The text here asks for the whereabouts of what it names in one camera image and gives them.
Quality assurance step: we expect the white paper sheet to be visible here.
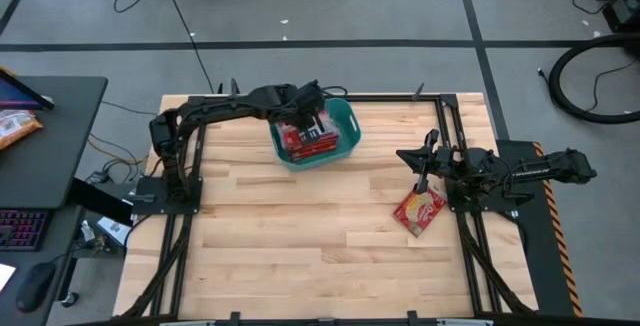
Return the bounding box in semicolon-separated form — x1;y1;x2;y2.
0;263;17;292

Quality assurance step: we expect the thick black hose ring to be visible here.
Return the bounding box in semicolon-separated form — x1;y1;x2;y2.
547;32;640;126

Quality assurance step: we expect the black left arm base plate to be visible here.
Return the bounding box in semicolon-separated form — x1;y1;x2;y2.
129;175;204;217

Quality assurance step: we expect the long black floor cable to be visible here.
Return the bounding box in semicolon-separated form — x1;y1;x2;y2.
157;0;217;95

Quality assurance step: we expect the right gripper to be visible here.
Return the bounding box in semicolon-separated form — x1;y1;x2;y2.
395;128;464;196

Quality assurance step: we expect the black equipment case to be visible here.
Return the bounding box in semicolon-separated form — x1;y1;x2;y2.
586;0;640;34

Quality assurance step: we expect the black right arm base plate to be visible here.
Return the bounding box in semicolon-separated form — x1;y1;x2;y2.
446;178;522;214

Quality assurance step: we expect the black platform with hazard stripes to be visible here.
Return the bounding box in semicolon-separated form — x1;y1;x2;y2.
496;139;585;318

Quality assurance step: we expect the black keyboard with red backlight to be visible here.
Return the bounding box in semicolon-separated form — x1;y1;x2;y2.
0;208;54;253

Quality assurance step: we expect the red Orville popcorn bag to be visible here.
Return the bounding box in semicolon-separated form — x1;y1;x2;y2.
392;184;448;239
276;120;305;154
322;109;342;138
288;133;341;163

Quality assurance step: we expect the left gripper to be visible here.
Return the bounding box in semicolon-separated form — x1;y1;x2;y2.
286;79;327;136

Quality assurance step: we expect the orange snack bag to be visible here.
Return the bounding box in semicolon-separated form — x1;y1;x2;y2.
0;109;44;152

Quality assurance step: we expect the thin black cable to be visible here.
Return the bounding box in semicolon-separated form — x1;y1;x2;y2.
583;59;640;113

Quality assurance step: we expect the teal plastic basket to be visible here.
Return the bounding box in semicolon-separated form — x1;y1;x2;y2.
269;96;363;174

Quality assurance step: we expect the black desk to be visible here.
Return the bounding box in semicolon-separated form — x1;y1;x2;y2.
0;75;109;326

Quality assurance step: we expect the white box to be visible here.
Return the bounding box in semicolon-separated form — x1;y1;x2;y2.
96;216;133;248

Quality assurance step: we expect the computer monitor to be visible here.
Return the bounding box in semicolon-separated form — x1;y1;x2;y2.
0;67;56;112

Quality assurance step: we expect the black computer mouse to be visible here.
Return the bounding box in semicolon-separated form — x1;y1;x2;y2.
14;261;58;315

